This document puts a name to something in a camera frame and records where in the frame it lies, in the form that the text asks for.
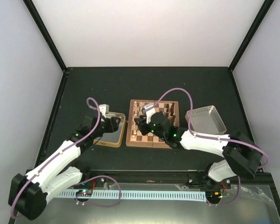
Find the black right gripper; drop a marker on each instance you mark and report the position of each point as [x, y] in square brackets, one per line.
[142, 126]

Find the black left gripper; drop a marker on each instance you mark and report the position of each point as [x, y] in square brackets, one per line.
[113, 126]

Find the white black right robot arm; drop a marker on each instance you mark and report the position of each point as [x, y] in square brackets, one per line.
[241, 157]

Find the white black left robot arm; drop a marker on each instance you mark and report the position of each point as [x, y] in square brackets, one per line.
[30, 193]

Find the wooden chess board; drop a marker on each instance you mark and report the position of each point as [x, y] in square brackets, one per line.
[150, 140]

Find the small electronics board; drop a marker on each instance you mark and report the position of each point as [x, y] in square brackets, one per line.
[84, 192]

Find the yellow tin box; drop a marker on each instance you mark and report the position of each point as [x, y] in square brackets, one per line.
[113, 139]

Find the clear plastic tray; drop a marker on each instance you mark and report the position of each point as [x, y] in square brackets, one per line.
[207, 120]

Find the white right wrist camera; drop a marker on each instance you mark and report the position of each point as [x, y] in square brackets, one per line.
[148, 111]

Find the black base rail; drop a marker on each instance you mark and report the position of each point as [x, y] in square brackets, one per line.
[192, 179]

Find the white slotted cable duct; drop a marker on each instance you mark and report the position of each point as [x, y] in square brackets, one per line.
[138, 195]

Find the black frame post left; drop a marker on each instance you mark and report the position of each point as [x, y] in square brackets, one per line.
[45, 33]

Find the black frame post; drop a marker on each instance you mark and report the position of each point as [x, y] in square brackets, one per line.
[45, 33]
[265, 7]

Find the black frame post right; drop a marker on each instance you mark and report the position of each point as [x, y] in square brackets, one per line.
[265, 7]

